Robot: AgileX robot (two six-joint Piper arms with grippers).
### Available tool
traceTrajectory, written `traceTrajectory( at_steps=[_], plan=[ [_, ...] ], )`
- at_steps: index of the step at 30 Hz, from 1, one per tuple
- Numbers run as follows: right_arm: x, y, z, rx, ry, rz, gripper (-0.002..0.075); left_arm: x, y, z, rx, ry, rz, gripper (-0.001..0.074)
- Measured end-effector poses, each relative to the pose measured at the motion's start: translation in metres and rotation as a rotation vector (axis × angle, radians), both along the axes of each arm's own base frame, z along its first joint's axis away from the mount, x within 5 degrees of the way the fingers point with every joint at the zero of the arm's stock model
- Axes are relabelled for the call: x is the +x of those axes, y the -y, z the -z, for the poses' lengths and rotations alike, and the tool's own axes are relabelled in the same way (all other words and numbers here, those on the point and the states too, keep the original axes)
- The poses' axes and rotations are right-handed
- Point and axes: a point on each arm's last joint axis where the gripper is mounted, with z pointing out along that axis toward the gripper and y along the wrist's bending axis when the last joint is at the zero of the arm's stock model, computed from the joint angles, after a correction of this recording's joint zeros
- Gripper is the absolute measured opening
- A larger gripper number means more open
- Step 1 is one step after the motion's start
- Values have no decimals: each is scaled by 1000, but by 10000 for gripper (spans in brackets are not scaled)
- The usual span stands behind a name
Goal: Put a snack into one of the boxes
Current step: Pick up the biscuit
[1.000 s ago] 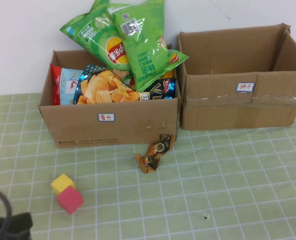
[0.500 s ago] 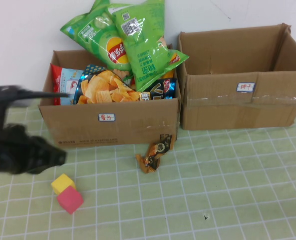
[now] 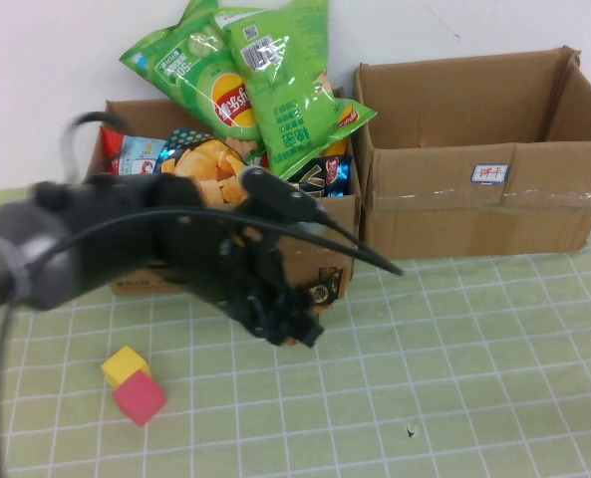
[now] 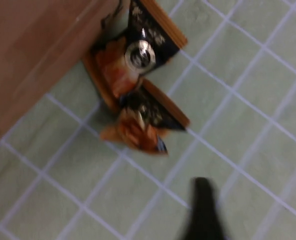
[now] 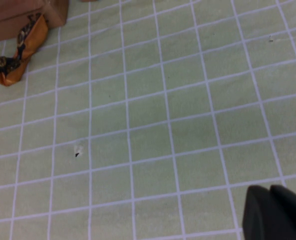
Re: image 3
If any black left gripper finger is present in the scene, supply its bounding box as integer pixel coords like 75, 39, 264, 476
284, 286, 326, 349
247, 298, 296, 348

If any green checkered tablecloth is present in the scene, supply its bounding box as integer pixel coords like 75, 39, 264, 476
0, 184, 591, 478

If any green chips bag showing barcode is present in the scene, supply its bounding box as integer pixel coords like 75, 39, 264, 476
214, 0, 379, 183

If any red and blue shrimp snack bag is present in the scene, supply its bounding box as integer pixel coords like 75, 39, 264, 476
99, 126, 169, 176

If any yellow foam cube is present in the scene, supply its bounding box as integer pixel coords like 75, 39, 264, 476
100, 346, 151, 388

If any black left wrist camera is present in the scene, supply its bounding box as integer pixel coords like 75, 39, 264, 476
239, 166, 327, 225

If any pink foam cube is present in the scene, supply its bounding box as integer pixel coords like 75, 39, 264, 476
112, 368, 167, 428

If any looped grey arm cable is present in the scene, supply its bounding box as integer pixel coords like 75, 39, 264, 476
59, 112, 128, 181

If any cardboard box printed F2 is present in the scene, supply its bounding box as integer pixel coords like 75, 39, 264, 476
83, 88, 362, 298

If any dark bag with ridged chips picture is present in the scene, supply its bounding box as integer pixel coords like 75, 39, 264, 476
155, 127, 355, 208

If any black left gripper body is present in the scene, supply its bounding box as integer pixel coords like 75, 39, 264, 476
199, 221, 306, 330

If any green chips bag showing logo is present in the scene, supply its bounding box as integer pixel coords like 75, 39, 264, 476
119, 0, 267, 150

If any long black camera cable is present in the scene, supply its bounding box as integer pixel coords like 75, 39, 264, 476
0, 206, 409, 478

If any cardboard box with taped flap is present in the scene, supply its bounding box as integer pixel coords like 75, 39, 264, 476
352, 45, 591, 260

